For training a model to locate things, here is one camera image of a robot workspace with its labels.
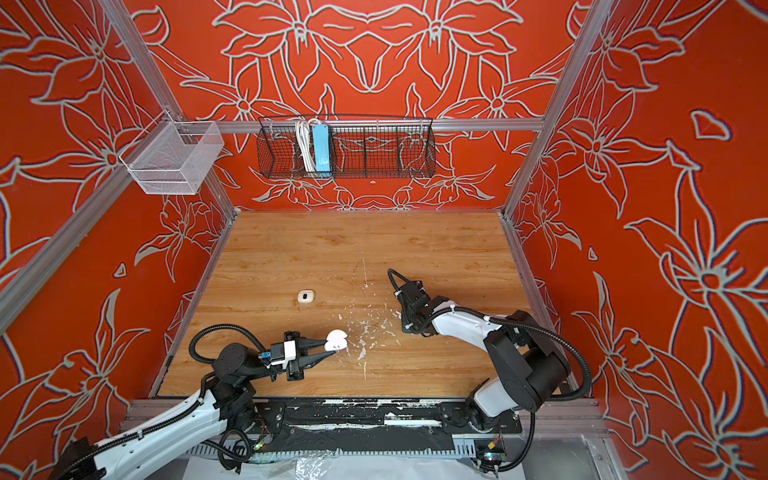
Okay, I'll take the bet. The black wire wall basket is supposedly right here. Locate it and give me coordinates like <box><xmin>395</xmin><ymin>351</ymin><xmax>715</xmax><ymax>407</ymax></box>
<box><xmin>256</xmin><ymin>115</ymin><xmax>437</xmax><ymax>180</ymax></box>

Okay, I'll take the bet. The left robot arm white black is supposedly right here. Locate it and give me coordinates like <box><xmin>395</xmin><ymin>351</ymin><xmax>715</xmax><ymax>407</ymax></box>
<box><xmin>50</xmin><ymin>324</ymin><xmax>348</xmax><ymax>479</ymax></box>

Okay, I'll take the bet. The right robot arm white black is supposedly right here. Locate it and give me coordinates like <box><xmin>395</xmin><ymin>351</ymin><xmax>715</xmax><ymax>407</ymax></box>
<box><xmin>387</xmin><ymin>269</ymin><xmax>593</xmax><ymax>418</ymax></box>

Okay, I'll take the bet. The blue flat box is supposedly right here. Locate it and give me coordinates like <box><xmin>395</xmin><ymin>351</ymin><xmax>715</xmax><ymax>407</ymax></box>
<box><xmin>312</xmin><ymin>123</ymin><xmax>331</xmax><ymax>176</ymax></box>

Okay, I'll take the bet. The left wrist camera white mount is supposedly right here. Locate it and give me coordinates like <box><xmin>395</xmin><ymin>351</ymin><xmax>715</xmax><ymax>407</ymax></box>
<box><xmin>259</xmin><ymin>340</ymin><xmax>298</xmax><ymax>368</ymax></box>

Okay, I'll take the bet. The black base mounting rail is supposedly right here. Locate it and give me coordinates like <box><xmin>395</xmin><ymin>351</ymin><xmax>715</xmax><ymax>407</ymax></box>
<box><xmin>248</xmin><ymin>397</ymin><xmax>523</xmax><ymax>457</ymax></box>

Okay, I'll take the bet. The small green circuit board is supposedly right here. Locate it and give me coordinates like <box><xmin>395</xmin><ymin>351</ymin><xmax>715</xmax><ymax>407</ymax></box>
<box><xmin>478</xmin><ymin>442</ymin><xmax>507</xmax><ymax>472</ymax></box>

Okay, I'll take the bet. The white coiled cable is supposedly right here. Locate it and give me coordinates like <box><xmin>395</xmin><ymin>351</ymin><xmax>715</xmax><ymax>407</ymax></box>
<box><xmin>295</xmin><ymin>119</ymin><xmax>316</xmax><ymax>176</ymax></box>

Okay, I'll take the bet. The white round disc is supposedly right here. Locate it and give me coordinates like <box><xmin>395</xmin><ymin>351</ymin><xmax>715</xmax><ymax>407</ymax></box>
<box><xmin>324</xmin><ymin>329</ymin><xmax>348</xmax><ymax>352</ymax></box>

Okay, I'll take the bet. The clear plastic wall bin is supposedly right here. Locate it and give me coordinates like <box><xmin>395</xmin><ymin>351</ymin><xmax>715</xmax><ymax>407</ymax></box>
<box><xmin>118</xmin><ymin>111</ymin><xmax>224</xmax><ymax>195</ymax></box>

